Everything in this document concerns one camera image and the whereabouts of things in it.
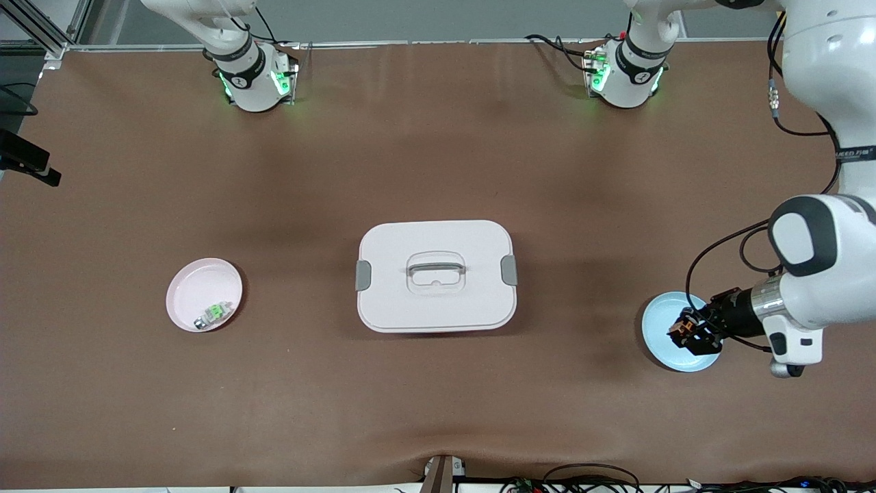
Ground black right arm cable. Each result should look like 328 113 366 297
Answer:
0 84 39 117

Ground aluminium frame profile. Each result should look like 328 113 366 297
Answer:
0 0 93 61

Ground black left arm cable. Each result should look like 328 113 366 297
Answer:
684 14 844 357

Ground white lidded box grey handle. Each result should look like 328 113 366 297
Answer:
355 219 519 334

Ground brown table mat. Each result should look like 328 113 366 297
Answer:
0 40 876 488

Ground blue round plate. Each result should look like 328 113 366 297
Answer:
641 292 724 373

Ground metal bracket at table edge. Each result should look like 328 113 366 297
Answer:
423 454 467 493

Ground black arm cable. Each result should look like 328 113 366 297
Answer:
0 84 39 117
684 14 844 357

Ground pink round plate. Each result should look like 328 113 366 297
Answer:
166 257 244 333

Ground bundle of thin cables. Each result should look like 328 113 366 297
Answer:
500 475 876 493

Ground silver table edge rail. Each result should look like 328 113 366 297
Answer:
65 38 784 52

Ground green switch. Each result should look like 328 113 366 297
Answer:
194 301 233 330

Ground black looped cable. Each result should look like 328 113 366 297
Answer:
541 464 642 493

